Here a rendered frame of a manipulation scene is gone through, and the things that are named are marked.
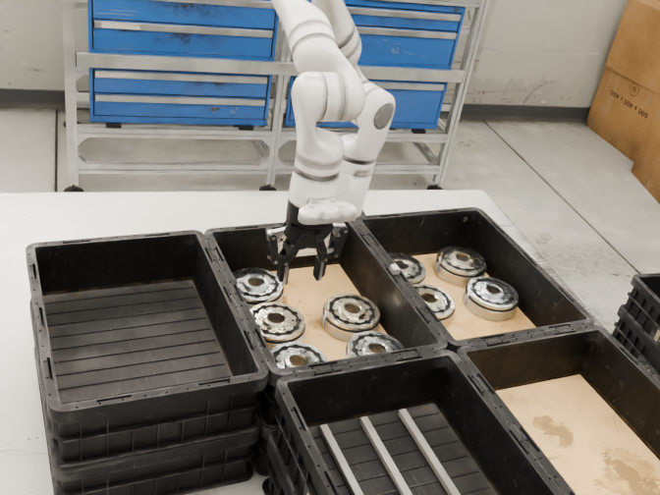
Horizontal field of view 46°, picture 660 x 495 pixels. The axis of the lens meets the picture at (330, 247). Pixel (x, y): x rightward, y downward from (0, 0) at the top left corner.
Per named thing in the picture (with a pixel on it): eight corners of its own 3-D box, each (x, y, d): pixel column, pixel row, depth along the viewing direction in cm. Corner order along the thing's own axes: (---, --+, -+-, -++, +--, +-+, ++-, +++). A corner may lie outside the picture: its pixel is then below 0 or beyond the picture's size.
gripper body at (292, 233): (328, 182, 124) (320, 231, 129) (279, 185, 120) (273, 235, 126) (347, 205, 118) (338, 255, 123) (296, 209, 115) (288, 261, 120)
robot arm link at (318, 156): (289, 182, 112) (345, 180, 115) (302, 82, 104) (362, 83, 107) (277, 159, 118) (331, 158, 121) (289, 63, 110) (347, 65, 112)
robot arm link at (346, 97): (375, 98, 108) (352, 29, 115) (315, 97, 105) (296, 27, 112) (360, 132, 113) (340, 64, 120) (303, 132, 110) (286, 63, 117)
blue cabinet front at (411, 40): (284, 125, 331) (301, -6, 302) (435, 128, 354) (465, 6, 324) (285, 128, 329) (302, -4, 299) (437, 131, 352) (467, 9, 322)
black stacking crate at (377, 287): (198, 282, 145) (202, 232, 139) (341, 266, 157) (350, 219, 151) (264, 435, 116) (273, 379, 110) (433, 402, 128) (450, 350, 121)
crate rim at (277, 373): (200, 240, 140) (201, 228, 139) (349, 226, 152) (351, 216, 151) (270, 389, 110) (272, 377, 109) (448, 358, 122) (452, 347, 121)
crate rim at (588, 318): (349, 226, 152) (351, 216, 151) (476, 215, 164) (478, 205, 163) (449, 358, 122) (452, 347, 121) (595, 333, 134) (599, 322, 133)
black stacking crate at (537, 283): (343, 266, 157) (352, 219, 151) (465, 253, 169) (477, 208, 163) (435, 402, 128) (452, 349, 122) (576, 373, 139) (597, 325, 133)
